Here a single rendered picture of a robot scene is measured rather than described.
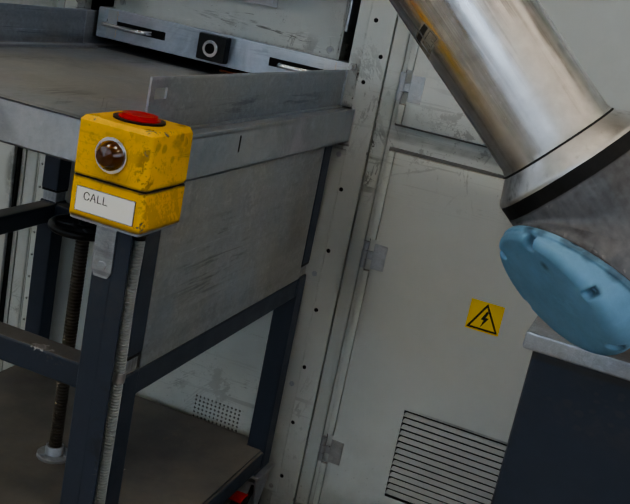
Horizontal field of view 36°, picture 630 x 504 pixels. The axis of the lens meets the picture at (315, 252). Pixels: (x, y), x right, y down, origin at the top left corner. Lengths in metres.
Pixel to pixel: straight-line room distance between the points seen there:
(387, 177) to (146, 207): 0.89
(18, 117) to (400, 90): 0.72
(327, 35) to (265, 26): 0.13
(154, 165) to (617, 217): 0.41
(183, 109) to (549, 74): 0.52
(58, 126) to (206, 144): 0.18
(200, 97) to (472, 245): 0.65
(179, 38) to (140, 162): 1.06
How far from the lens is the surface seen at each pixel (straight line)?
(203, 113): 1.28
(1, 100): 1.27
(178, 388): 2.03
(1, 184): 2.14
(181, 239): 1.29
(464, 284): 1.73
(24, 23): 1.86
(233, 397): 1.97
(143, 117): 0.92
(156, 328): 1.30
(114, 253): 0.95
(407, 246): 1.74
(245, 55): 1.87
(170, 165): 0.92
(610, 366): 1.04
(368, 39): 1.75
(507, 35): 0.86
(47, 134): 1.23
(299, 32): 1.84
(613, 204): 0.85
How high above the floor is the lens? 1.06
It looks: 16 degrees down
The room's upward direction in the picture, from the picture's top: 11 degrees clockwise
